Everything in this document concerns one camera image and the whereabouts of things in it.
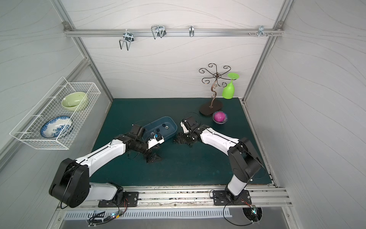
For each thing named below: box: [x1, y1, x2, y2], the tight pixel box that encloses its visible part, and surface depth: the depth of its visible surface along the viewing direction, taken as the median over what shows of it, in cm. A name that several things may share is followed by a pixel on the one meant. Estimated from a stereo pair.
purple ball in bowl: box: [212, 110, 229, 125], surface depth 104 cm
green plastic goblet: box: [222, 72, 240, 100], surface depth 97 cm
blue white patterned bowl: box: [40, 115, 73, 139], surface depth 64 cm
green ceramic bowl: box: [61, 91, 89, 112], surface depth 72 cm
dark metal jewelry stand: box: [199, 62, 236, 116], surface depth 98 cm
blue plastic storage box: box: [142, 116, 178, 141], surface depth 103 cm
